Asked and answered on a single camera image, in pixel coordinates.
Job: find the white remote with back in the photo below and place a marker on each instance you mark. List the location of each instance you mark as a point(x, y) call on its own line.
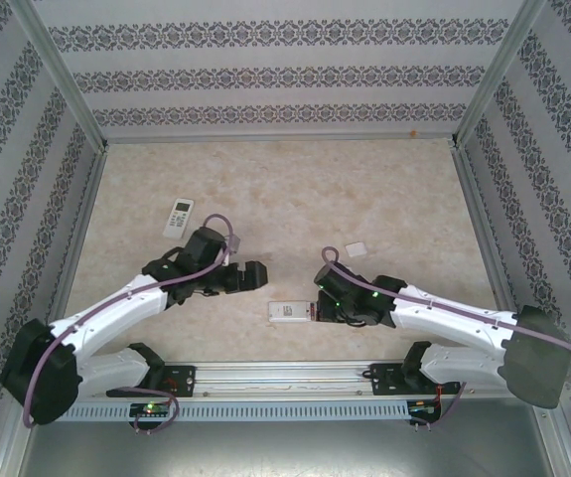
point(287, 312)

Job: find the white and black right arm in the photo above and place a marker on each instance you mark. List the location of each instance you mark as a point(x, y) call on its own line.
point(459, 330)

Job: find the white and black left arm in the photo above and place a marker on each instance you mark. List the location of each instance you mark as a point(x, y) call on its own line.
point(116, 315)

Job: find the white remote with buttons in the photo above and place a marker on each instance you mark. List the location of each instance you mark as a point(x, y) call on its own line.
point(178, 221)

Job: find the white battery cover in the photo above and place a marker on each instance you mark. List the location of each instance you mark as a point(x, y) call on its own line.
point(357, 249)

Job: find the small circuit board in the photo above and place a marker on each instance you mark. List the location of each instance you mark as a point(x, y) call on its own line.
point(152, 409)
point(424, 406)

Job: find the metal base sheet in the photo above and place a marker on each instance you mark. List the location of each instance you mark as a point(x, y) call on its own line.
point(315, 447)

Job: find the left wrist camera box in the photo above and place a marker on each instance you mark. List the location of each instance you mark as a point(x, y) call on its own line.
point(233, 245)

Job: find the aluminium front rail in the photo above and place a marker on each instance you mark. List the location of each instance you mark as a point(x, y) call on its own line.
point(285, 377)

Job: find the aluminium rail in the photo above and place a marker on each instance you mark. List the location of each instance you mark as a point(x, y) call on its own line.
point(491, 248)
point(81, 238)
point(285, 377)
point(280, 137)

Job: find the aluminium left side rail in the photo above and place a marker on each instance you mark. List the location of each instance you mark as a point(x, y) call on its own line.
point(81, 238)

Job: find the aluminium back rail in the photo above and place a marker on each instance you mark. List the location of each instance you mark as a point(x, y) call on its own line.
point(280, 137)

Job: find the aluminium right side rail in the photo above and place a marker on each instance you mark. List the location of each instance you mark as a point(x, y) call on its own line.
point(491, 248)

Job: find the aluminium left corner post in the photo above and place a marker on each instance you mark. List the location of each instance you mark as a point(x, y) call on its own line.
point(61, 69)

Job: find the aluminium corner post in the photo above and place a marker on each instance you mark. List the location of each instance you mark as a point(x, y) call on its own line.
point(501, 69)
point(61, 69)

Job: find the aluminium right corner post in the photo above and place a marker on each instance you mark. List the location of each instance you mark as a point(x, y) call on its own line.
point(501, 69)

